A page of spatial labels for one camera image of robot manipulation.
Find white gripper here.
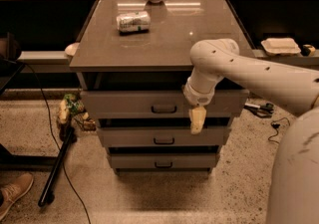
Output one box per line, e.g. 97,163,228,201
182,79,214,134

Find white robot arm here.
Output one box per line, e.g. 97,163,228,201
183,39,319,224

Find grey drawer cabinet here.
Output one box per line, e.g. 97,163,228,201
70,0,252,171

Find grey middle drawer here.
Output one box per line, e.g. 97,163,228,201
97,126,230,147

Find grey drawer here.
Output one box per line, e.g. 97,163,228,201
107,153,219,169
97,126,230,147
81,90,248,118

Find grey bottom drawer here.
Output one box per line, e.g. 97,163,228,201
107,153,219,169

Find grey top drawer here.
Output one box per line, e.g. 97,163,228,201
81,90,248,118

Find white foam food container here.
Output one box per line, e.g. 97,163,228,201
261,38,301,56

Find crushed silver green can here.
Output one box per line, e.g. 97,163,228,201
117,11,151,33

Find small yellow black object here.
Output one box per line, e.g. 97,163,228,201
301,45,316,57

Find black pole on floor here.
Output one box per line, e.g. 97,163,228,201
38,127,74,207

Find small white plate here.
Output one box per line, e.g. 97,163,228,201
65,43,79,57

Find tan shoe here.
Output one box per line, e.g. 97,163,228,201
0,173,34,221

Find black handled scissors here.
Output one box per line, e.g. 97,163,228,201
244,103,274,118

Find black power adapter with cable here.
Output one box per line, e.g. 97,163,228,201
267,117,291,143

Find black floor cable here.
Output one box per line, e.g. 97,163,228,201
19,62,93,224

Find black desk leg frame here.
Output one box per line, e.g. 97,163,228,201
0,144,56,171

